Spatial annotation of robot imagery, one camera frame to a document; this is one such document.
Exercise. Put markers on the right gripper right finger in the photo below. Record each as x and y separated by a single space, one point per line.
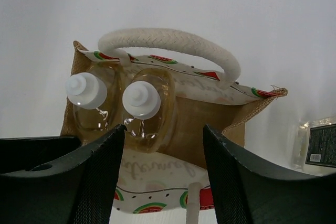
249 189

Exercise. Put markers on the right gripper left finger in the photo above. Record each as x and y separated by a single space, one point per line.
56 179

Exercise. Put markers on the watermelon print canvas bag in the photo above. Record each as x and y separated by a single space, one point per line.
207 92

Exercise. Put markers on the grey cap clear bottle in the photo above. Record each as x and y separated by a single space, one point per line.
314 147

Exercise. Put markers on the white cap amber bottle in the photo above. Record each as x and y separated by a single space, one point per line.
94 101
150 110

